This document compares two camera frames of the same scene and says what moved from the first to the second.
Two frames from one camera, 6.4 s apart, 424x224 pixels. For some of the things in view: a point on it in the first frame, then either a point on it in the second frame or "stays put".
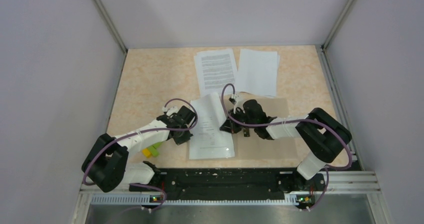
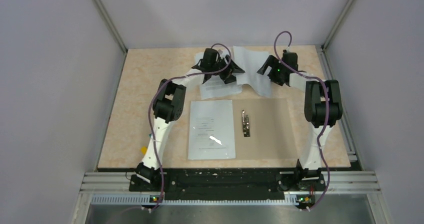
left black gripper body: x=183 y=137 -> x=224 y=74
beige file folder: x=253 y=147 stays put
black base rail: x=232 y=181 stays put
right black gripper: x=228 y=126 -> x=274 y=62
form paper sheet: x=207 y=140 stays put
